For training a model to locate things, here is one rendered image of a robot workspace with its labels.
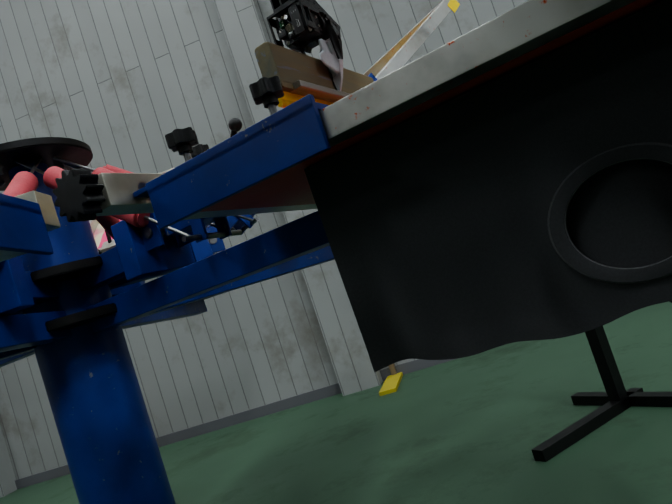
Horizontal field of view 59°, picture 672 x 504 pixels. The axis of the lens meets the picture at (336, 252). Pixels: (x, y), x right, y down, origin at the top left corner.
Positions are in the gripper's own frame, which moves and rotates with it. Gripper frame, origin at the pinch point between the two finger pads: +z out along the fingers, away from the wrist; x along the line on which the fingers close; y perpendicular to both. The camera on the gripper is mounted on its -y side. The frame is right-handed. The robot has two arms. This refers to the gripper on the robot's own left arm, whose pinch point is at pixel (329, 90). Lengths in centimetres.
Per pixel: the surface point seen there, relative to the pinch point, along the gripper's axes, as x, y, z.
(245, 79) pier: -201, -286, -145
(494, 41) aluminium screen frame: 33.1, 29.1, 14.4
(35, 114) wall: -388, -239, -195
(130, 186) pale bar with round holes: -22.0, 29.6, 9.2
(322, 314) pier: -201, -287, 46
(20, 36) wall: -380, -241, -265
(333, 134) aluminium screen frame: 12.3, 29.1, 15.7
